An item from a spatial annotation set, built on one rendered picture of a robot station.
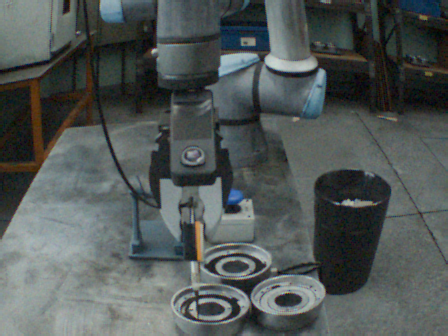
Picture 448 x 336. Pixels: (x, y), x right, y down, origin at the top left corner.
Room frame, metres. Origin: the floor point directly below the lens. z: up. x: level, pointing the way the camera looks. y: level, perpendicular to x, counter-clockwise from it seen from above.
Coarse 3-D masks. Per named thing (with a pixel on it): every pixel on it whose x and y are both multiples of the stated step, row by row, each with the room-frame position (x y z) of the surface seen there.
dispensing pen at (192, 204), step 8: (192, 200) 0.65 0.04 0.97; (192, 208) 0.64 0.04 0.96; (192, 216) 0.63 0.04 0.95; (184, 224) 0.61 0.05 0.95; (192, 224) 0.61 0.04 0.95; (184, 232) 0.61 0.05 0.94; (192, 232) 0.61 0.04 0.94; (184, 240) 0.60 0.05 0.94; (192, 240) 0.60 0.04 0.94; (184, 248) 0.60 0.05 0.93; (192, 248) 0.60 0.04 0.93; (184, 256) 0.59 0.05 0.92; (192, 256) 0.59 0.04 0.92; (192, 264) 0.60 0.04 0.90; (192, 272) 0.59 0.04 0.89; (192, 280) 0.59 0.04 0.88; (192, 288) 0.58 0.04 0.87
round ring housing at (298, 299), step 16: (256, 288) 0.62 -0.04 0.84; (272, 288) 0.64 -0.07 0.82; (320, 288) 0.61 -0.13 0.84; (256, 304) 0.58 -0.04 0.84; (272, 304) 0.59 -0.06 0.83; (288, 304) 0.62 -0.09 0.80; (304, 304) 0.59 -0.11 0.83; (320, 304) 0.57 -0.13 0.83; (272, 320) 0.56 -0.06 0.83; (288, 320) 0.55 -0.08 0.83; (304, 320) 0.55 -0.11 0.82
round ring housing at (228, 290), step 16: (208, 288) 0.64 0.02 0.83; (224, 288) 0.63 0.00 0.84; (176, 304) 0.60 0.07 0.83; (192, 304) 0.60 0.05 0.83; (208, 304) 0.61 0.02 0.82; (224, 304) 0.60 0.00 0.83; (240, 304) 0.60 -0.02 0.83; (176, 320) 0.56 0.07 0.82; (192, 320) 0.54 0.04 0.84; (240, 320) 0.55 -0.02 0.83
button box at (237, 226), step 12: (240, 204) 0.88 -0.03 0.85; (228, 216) 0.84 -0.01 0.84; (240, 216) 0.84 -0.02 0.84; (252, 216) 0.83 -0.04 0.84; (228, 228) 0.83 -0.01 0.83; (240, 228) 0.83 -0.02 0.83; (252, 228) 0.83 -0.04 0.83; (216, 240) 0.83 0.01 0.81; (228, 240) 0.83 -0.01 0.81; (240, 240) 0.83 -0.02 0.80; (252, 240) 0.83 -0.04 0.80
